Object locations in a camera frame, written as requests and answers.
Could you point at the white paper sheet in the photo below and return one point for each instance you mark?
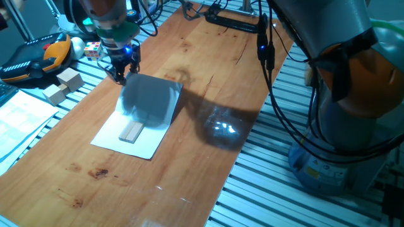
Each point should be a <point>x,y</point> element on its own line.
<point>142,94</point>

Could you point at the Rubik's cube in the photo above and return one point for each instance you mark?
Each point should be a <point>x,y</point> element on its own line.
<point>92,51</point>

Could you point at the white printed paper stack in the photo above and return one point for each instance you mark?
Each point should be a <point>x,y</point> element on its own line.
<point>22,119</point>

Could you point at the white ball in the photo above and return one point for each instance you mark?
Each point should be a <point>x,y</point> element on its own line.
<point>77,47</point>

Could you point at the tiny wooden block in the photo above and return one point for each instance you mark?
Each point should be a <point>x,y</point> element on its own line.
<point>64,89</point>

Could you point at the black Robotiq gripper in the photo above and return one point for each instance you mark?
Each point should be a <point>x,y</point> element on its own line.
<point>121,56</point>

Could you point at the black orange teach pendant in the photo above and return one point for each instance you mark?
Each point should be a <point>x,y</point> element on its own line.
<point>25,60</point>

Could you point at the grey metal bar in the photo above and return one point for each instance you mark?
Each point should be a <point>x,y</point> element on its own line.
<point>19,20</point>

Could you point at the varnished wooden board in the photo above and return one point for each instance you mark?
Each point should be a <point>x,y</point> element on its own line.
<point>126,189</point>

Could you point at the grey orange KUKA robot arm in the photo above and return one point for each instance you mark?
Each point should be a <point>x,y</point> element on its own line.
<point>347,31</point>

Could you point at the medium wooden cube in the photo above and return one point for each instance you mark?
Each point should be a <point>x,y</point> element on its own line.
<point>53,94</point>

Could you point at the green gripper mounting flange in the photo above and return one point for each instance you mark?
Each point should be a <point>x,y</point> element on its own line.
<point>120,33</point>

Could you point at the flat wooden strip block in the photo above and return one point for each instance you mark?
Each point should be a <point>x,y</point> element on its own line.
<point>131,132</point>

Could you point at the black computer keyboard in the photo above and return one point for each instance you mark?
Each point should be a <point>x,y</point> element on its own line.
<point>6,91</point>

